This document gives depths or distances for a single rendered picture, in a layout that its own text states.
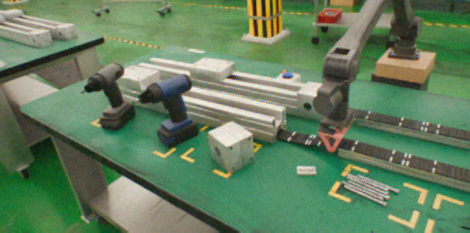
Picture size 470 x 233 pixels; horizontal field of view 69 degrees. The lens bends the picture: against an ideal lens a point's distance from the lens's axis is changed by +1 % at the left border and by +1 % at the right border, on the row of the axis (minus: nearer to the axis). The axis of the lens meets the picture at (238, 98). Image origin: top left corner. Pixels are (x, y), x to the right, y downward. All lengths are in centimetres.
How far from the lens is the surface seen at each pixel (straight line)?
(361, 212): 90
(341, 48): 95
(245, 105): 117
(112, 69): 129
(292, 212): 88
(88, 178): 192
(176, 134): 113
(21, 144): 263
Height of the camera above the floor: 141
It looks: 27 degrees down
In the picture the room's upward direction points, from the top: 6 degrees counter-clockwise
